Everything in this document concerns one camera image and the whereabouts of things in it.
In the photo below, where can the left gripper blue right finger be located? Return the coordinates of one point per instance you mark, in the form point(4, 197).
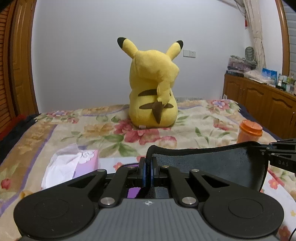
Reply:
point(154, 171)

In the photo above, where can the yellow Pikachu plush toy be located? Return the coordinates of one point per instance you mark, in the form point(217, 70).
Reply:
point(151, 77)

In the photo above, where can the clutter stack on cabinet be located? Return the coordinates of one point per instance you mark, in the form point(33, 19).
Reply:
point(240, 65)

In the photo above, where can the white fruit-print cloth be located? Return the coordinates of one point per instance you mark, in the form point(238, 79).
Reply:
point(272, 187)

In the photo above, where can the orange plastic cup with lid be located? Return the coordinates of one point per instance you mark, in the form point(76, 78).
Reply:
point(249, 131)

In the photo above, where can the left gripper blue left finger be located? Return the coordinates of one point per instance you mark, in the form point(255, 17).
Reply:
point(142, 170)

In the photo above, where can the beige tied curtain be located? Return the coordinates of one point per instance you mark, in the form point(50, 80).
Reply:
point(254, 20)

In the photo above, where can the purple tissue box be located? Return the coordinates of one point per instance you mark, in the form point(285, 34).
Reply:
point(69, 163)

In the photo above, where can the floral bed blanket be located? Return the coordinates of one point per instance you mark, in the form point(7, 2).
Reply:
point(199, 124)

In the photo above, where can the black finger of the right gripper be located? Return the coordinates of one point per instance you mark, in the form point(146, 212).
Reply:
point(281, 154)

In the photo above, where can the wooden sideboard cabinet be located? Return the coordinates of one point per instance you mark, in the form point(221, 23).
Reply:
point(272, 108)

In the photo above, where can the blue picture card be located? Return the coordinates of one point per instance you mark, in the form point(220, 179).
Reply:
point(270, 75)

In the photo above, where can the wooden louvered wardrobe door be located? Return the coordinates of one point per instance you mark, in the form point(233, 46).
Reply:
point(18, 98)

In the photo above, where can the purple and grey towel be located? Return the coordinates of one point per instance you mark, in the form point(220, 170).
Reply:
point(242, 165)

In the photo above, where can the white wall power outlets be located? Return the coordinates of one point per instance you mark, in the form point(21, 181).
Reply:
point(183, 99)

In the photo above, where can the white wall switch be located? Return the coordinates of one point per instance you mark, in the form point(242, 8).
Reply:
point(189, 53)

